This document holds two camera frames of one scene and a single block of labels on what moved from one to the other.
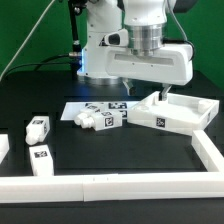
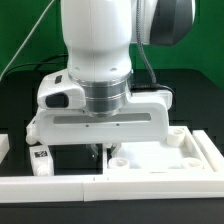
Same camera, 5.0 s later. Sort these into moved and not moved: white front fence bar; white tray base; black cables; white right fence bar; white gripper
Moved: white tray base; white gripper
Not moved: black cables; white right fence bar; white front fence bar
